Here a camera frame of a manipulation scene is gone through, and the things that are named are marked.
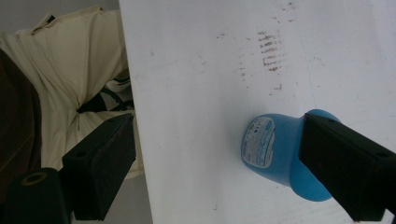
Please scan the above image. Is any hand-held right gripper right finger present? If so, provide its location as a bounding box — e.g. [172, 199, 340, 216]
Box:
[298, 112, 396, 223]

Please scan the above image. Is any cream cloth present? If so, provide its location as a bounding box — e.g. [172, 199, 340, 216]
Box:
[0, 4, 145, 180]

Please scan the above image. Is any black and white patterned fabric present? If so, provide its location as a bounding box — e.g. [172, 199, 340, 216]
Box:
[76, 75, 135, 115]

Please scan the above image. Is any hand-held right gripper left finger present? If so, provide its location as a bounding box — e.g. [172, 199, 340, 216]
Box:
[62, 113, 137, 222]

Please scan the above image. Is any dark brown cloth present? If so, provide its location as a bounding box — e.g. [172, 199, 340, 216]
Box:
[0, 49, 43, 204]

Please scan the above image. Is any blue plastic bottle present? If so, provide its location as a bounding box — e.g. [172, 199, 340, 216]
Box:
[240, 108, 342, 203]

